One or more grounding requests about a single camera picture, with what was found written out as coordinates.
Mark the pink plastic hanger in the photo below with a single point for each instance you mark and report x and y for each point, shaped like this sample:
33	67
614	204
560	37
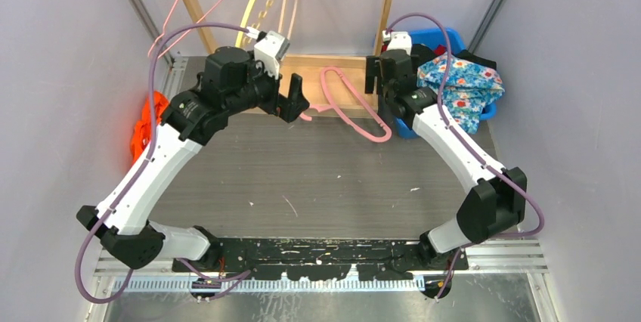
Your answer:
339	91

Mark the orange cloth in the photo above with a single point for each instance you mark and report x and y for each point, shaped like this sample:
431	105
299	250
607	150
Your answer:
142	129

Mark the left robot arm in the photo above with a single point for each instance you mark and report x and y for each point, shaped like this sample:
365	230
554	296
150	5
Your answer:
233	80

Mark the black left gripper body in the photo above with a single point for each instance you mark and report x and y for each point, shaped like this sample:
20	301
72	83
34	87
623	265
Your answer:
266	94

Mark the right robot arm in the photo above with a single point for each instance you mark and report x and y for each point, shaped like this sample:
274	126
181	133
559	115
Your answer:
494	202

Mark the blue floral skirt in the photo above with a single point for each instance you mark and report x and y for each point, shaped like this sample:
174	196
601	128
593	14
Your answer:
472	84

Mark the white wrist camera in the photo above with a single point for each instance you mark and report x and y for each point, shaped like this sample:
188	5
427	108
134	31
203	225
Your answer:
396	40
270	48

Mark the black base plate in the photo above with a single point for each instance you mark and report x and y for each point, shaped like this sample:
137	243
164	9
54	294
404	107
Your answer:
326	259

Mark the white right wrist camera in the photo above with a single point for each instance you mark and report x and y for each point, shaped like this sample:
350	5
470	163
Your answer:
396	40

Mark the cream plastic hanger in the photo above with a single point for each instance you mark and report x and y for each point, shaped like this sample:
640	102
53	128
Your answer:
258	4

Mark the aluminium rail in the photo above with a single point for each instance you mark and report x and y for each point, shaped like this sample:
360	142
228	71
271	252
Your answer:
166	275

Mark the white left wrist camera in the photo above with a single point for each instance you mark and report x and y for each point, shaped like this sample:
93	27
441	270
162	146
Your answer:
270	48

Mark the blue plastic bin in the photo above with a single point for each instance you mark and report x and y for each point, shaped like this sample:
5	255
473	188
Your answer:
425	41

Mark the red pleated skirt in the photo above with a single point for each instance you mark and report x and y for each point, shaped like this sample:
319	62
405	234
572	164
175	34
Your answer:
440	50

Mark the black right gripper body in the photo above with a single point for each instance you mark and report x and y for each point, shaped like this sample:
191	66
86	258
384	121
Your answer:
375	69

